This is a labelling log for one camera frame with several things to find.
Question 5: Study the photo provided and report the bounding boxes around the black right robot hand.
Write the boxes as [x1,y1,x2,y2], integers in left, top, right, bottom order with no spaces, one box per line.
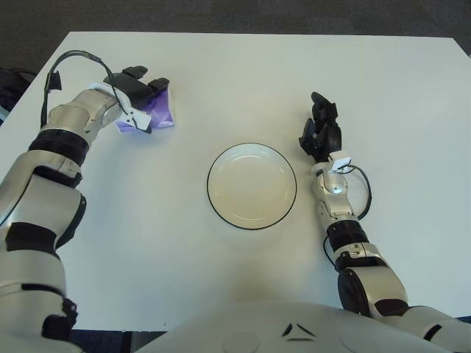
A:
[297,91,344,165]

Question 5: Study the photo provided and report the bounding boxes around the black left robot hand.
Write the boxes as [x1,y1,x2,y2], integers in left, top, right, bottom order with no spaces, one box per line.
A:
[102,65,171,111]

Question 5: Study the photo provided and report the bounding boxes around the purple tissue paper pack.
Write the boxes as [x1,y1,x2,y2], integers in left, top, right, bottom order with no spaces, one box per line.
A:
[116,83,177,134]

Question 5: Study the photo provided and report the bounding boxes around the white plate with black rim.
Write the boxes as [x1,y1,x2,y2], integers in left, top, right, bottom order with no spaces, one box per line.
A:
[205,143,297,232]

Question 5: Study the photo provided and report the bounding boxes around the dark bag on floor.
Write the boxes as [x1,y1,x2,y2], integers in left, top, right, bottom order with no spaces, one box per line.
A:
[0,67,38,118]

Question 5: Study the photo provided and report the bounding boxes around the grey robot torso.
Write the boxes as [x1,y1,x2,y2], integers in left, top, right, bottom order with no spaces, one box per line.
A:
[135,299,471,353]

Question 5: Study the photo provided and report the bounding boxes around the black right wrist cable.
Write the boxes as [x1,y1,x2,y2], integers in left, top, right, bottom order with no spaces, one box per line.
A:
[322,165,373,271]

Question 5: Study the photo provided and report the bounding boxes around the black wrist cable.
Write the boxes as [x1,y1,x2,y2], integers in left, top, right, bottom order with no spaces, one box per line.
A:
[38,50,135,129]
[322,165,373,271]

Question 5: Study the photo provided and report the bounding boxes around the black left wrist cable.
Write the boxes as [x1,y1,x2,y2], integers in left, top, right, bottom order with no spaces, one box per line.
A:
[38,50,135,129]

